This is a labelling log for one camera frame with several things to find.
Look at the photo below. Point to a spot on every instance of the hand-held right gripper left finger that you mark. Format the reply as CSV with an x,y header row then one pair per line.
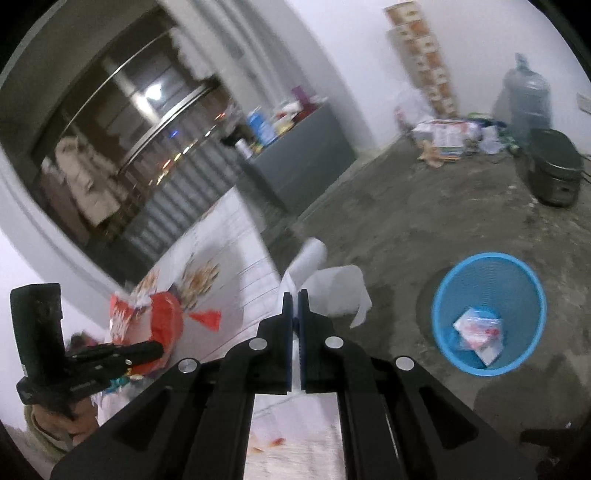
x,y
287,323

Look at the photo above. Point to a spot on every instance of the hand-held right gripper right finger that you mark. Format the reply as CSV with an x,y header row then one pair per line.
x,y
304,323

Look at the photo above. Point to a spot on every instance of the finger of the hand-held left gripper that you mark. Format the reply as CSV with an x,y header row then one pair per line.
x,y
134,353

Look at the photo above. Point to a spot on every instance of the red snack bag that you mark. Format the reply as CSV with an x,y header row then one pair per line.
x,y
161,318

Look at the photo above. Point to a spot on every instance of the white tissue paper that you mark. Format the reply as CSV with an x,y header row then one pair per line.
x,y
332,286

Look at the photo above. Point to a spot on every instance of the blue plastic mesh basket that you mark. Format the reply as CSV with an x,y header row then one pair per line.
x,y
526,323

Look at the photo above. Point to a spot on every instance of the person's left hand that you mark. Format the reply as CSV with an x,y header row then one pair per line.
x,y
83,420

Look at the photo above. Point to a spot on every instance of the red wrapper scrap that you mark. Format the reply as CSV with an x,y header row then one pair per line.
x,y
207,319

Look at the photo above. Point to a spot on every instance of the floral printed tablecloth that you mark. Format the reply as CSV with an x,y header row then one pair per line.
x,y
231,258

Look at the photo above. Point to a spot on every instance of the beige coat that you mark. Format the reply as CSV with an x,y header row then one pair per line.
x,y
87,180

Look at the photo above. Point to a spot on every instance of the grey corrugated panel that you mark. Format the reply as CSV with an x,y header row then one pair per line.
x,y
184,198

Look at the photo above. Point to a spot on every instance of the grey cabinet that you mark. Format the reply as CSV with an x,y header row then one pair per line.
x,y
304,157

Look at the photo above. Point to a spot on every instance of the clear plastic wrapper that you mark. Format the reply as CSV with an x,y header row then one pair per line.
x,y
480,332

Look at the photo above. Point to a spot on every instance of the white bottle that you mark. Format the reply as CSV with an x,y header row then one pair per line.
x,y
243,148

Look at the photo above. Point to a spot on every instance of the blue and white packet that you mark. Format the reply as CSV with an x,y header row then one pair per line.
x,y
261,127

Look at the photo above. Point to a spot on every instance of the purple cup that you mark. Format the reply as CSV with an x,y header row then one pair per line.
x,y
304,97

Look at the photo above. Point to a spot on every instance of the white plastic bag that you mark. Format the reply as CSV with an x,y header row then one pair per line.
x,y
413,108

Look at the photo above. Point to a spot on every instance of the steel handrail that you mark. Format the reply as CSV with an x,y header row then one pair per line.
x,y
184,99

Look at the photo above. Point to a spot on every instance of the tall printed cardboard box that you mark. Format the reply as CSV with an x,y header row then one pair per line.
x,y
422,55

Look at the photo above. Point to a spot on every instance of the black rice cooker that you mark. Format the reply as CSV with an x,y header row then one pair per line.
x,y
554,170

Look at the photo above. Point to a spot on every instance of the grey-blue water jug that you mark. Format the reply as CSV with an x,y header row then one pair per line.
x,y
526,101

